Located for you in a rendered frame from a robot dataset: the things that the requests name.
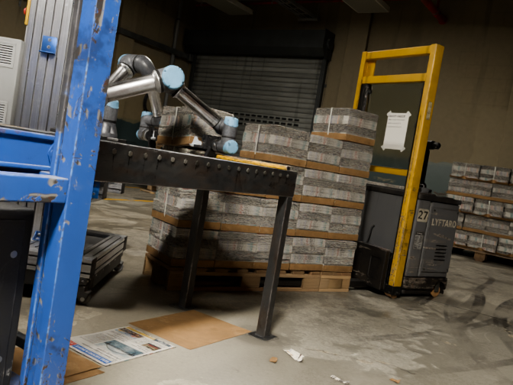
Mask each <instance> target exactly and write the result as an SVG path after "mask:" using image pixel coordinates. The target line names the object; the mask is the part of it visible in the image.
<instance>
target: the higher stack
mask: <svg viewBox="0 0 513 385"><path fill-rule="evenodd" d="M378 119H379V116H378V115H374V114H372V113H369V112H363V111H360V110H357V109H353V108H317V109H316V113H315V117H314V125H313V129H312V130H313V131H315V132H327V134H328V133H341V134H352V135H355V136H358V137H362V138H369V139H372V140H374V139H376V127H377V126H376V125H377V123H378ZM337 140H339V139H337ZM339 141H343V144H342V145H343V146H342V149H341V154H340V162H339V167H344V168H349V169H354V170H362V171H366V172H369V169H370V163H371V162H372V158H373V148H372V147H368V146H371V145H368V144H361V143H357V142H353V141H347V140H339ZM336 175H337V180H336V181H337V182H335V187H334V189H335V190H336V191H335V195H334V199H336V200H341V201H347V202H357V203H364V199H365V195H364V194H365V191H366V181H367V180H366V179H363V178H366V177H361V176H352V175H347V174H342V173H336ZM364 183H365V184H364ZM328 206H330V207H332V213H331V215H330V224H329V229H328V234H329V232H330V233H340V234H349V235H357V234H358V232H359V230H358V229H359V226H360V224H361V212H362V211H360V210H358V209H352V208H346V207H340V206H334V205H328ZM324 239H325V251H324V258H323V263H322V264H323V266H324V265H331V266H348V267H352V265H353V259H354V253H355V250H356V249H357V243H356V242H355V241H351V240H340V239H330V238H324ZM317 271H319V272H321V274H320V275H321V278H320V282H319V287H318V292H348V291H349V285H350V278H351V273H349V272H333V271H321V270H317Z"/></svg>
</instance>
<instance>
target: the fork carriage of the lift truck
mask: <svg viewBox="0 0 513 385"><path fill-rule="evenodd" d="M355 242H356V243H357V249H356V250H355V253H354V259H353V265H352V266H353V269H352V272H349V273H351V278H358V279H360V280H364V281H366V285H368V286H371V287H373V288H376V289H378V290H384V286H385V282H386V274H387V270H388V265H389V258H390V253H391V250H389V249H386V248H383V247H379V246H376V245H374V244H369V243H366V242H363V241H358V240H357V241H355Z"/></svg>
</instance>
